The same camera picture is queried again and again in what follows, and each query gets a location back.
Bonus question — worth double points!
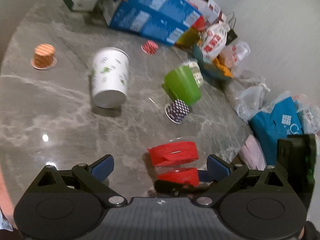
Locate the red banded clear plastic cup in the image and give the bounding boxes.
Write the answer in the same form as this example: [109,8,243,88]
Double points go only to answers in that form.
[148,141,200,187]

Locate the green plastic cup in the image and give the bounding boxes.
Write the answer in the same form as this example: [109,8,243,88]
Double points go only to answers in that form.
[162,65,201,106]

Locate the white floral paper cup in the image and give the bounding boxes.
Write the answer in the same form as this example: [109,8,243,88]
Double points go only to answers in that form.
[91,47,130,108]

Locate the clear cup with patterned band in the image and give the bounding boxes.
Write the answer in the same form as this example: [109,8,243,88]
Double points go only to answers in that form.
[183,59,204,87]

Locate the blue printed bag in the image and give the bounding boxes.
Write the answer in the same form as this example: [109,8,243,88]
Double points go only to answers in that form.
[249,94,303,165]

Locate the clear plastic bag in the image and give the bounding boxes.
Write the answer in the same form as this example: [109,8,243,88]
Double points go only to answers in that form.
[235,83,270,123]

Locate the navy polka dot cupcake liner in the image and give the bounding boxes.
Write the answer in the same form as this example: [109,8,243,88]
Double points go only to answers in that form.
[164,99,190,124]

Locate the orange snack pieces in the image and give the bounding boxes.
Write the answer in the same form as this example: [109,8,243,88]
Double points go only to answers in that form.
[213,57,233,79]

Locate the teal glass bowl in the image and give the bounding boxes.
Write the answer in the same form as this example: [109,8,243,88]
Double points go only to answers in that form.
[192,44,232,81]

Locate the plastic bag with red print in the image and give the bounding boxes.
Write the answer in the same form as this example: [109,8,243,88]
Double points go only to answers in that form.
[218,41,251,69]

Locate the orange polka dot cupcake liner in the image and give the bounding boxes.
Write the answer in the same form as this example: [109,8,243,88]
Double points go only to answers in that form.
[30,43,56,70]

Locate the red polka dot cupcake liner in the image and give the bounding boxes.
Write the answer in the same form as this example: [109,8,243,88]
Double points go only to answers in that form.
[141,40,159,55]

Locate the dark paper shopping bag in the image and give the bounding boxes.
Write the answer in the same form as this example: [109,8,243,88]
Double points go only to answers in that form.
[225,12,238,46]

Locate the red yellow box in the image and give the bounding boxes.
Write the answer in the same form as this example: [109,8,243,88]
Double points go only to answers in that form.
[175,16,205,48]

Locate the lower blue cardboard box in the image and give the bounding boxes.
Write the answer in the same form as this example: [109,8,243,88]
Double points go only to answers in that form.
[98,0,187,46]

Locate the blue cardboard box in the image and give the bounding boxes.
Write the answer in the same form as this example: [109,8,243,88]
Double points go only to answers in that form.
[128,0,202,28]
[98,0,187,46]

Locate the white red open carton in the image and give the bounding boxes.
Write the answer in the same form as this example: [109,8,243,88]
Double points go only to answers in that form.
[188,0,226,24]

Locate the small green white box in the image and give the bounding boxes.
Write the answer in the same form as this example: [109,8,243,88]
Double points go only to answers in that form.
[63,0,98,12]

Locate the upper blue cardboard box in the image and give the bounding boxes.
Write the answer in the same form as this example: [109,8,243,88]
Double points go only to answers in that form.
[128,0,202,28]

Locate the white drawstring bag red print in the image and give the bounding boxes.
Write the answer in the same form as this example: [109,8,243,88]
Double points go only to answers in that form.
[199,21,230,61]

